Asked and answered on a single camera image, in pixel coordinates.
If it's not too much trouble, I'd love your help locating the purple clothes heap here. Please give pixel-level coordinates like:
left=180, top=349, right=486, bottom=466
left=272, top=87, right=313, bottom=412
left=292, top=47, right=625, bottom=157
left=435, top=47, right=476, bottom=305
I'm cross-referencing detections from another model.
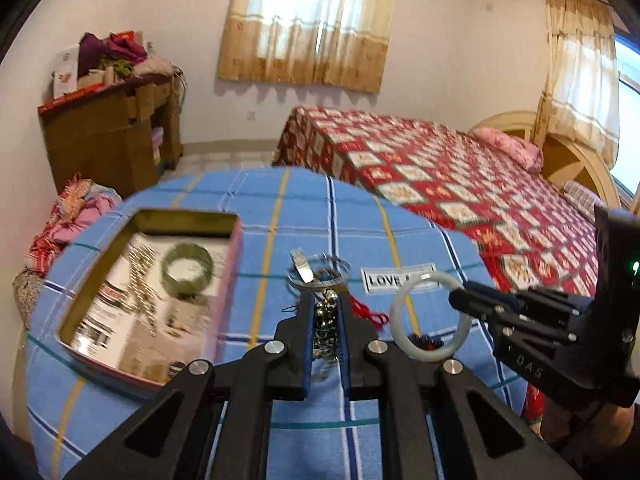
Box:
left=77, top=31, right=149, bottom=79

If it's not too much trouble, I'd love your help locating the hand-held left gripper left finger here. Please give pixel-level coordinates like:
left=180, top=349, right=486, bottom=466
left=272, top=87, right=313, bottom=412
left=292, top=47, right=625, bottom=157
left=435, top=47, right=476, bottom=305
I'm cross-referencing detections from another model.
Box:
left=65, top=292, right=317, bottom=480

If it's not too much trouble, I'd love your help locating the printed paper sheet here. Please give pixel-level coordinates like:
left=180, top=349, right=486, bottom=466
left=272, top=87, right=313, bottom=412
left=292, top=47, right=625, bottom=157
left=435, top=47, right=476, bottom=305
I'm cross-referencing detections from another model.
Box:
left=70, top=232, right=234, bottom=384

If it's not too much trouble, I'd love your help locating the thin silver bangle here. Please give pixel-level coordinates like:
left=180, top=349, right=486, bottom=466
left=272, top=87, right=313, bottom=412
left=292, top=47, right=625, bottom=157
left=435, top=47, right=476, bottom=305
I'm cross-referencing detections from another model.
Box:
left=287, top=248, right=354, bottom=295

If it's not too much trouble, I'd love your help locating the white jade bangle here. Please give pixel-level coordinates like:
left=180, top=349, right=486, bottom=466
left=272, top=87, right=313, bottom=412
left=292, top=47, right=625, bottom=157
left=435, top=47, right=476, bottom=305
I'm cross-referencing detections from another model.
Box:
left=389, top=272, right=474, bottom=361

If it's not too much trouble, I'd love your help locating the red tassel thread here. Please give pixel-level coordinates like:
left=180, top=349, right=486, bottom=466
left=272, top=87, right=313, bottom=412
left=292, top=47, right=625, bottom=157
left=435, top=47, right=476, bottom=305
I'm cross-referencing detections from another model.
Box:
left=349, top=295, right=390, bottom=330

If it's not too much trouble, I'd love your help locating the red patterned bed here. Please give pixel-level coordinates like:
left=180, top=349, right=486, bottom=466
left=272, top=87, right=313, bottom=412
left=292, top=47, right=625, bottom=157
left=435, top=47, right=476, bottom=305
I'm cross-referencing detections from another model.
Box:
left=272, top=104, right=602, bottom=418

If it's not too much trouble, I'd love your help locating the white cardboard box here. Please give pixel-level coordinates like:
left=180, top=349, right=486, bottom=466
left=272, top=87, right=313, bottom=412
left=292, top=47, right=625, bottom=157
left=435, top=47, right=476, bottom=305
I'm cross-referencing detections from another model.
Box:
left=52, top=45, right=81, bottom=100

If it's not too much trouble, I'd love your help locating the metal bell chain bracelet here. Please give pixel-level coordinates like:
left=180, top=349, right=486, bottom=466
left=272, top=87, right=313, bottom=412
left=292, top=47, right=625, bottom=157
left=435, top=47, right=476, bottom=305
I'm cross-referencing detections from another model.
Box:
left=312, top=287, right=342, bottom=377

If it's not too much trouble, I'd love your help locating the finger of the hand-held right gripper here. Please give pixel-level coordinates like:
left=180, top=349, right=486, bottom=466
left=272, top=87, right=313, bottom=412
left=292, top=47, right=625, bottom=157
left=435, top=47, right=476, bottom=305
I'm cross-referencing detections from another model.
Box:
left=464, top=281, right=597, bottom=317
left=448, top=287, right=578, bottom=351

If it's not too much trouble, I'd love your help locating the pink metal tin box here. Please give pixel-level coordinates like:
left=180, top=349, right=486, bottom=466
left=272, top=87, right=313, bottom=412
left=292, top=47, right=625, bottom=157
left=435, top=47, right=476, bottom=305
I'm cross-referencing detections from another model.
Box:
left=54, top=208, right=245, bottom=394

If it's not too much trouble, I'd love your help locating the wooden desk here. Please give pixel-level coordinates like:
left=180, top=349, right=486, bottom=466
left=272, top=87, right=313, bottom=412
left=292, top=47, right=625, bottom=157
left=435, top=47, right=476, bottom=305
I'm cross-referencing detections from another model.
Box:
left=38, top=72, right=184, bottom=199

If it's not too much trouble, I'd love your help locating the pink clothes pile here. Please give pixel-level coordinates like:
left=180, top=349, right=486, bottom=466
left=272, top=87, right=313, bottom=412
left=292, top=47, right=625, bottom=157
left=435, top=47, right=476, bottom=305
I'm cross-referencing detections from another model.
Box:
left=14, top=174, right=124, bottom=312

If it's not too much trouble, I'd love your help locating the beige pink cloth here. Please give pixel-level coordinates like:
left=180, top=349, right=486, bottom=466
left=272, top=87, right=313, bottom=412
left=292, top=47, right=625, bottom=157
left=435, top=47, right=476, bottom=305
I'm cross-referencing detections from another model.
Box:
left=132, top=57, right=174, bottom=79

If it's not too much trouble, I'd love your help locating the wooden bed headboard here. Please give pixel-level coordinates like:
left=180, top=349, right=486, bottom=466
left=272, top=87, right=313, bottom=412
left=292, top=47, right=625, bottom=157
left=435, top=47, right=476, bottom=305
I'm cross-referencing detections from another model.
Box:
left=467, top=110, right=622, bottom=207

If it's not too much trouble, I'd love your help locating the window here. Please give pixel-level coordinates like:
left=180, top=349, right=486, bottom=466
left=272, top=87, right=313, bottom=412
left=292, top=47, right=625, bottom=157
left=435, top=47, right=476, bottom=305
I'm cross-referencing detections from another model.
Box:
left=612, top=35, right=640, bottom=203

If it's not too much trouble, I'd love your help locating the person's right hand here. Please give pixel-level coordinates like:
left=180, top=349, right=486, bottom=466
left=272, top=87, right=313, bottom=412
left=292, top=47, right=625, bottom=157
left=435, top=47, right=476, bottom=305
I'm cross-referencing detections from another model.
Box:
left=540, top=400, right=637, bottom=456

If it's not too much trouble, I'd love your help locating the flat red box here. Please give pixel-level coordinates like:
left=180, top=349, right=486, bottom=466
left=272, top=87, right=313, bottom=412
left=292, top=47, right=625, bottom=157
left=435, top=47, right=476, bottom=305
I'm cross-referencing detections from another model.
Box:
left=38, top=84, right=109, bottom=112

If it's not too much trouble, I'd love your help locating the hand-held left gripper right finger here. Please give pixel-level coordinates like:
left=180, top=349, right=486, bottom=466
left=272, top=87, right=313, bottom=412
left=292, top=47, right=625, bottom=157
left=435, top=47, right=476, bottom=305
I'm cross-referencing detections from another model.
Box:
left=335, top=296, right=582, bottom=480

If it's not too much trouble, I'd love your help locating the pink pillow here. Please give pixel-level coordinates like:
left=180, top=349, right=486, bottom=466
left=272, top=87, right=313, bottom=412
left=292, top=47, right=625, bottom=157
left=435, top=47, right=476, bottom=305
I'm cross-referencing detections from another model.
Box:
left=472, top=127, right=544, bottom=171

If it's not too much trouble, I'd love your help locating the green bangle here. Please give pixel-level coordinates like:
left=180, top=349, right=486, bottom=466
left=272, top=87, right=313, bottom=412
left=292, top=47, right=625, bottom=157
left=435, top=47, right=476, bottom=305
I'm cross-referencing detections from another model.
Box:
left=160, top=242, right=215, bottom=297

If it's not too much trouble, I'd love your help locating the striped pillow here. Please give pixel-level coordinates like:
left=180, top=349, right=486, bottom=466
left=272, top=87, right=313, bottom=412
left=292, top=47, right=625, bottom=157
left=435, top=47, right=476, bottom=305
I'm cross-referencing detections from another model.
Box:
left=562, top=180, right=605, bottom=217

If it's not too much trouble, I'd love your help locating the beige patterned curtain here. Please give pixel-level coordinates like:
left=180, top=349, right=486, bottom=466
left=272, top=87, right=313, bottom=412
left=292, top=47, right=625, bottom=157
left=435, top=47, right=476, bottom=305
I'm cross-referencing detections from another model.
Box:
left=217, top=0, right=404, bottom=94
left=532, top=0, right=621, bottom=169

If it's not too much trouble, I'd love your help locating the dark bead bracelet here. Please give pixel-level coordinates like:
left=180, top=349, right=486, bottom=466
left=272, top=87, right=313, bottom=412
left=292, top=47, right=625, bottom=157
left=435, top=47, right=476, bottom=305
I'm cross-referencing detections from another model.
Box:
left=407, top=334, right=444, bottom=354

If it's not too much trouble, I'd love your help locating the gold chain necklace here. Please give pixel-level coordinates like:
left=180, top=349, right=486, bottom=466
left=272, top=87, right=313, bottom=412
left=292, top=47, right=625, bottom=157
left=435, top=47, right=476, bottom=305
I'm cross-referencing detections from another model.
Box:
left=126, top=244, right=162, bottom=337

